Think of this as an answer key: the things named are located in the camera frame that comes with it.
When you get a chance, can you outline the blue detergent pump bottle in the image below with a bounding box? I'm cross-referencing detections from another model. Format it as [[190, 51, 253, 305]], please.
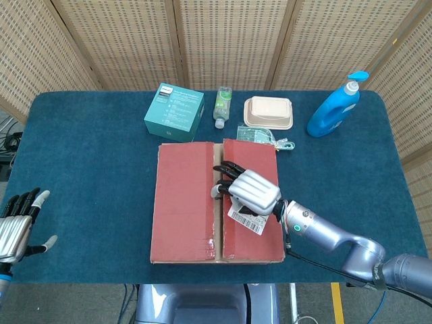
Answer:
[[306, 70, 369, 138]]

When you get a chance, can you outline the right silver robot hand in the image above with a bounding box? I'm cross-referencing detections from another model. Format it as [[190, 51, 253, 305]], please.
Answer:
[[211, 161, 281, 217]]

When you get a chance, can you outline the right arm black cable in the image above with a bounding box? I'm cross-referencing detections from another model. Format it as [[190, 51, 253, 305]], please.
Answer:
[[283, 232, 432, 301]]

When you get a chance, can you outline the brown cardboard box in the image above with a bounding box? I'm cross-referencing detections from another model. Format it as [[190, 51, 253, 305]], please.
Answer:
[[150, 138, 286, 265]]

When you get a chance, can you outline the wicker folding screen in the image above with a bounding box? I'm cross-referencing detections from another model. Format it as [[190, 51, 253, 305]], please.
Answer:
[[0, 0, 432, 176]]

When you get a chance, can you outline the white table leg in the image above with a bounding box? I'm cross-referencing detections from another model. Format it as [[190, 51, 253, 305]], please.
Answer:
[[289, 282, 298, 324]]

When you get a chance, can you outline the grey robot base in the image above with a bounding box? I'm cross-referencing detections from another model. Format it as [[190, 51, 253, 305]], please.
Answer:
[[134, 283, 281, 324]]

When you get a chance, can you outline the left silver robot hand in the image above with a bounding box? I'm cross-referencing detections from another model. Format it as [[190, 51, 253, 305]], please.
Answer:
[[0, 188, 58, 264]]

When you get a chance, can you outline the black cable bundle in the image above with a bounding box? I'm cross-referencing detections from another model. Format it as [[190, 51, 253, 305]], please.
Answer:
[[0, 114, 24, 180]]

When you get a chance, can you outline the beige lidded food container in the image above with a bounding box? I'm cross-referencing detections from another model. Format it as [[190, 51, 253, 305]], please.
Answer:
[[243, 96, 294, 129]]

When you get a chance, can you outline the clear plastic bag packet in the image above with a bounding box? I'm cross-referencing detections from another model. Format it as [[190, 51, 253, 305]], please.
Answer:
[[236, 125, 297, 153]]

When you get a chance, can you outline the clear bottle green label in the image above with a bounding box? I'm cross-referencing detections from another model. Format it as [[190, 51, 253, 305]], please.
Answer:
[[213, 86, 233, 129]]

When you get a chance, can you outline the blue carpet table cover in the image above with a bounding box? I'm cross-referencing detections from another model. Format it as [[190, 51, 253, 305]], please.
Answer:
[[0, 90, 429, 285]]

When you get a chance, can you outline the teal product box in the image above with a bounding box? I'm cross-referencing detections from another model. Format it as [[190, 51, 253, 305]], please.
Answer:
[[143, 82, 205, 142]]

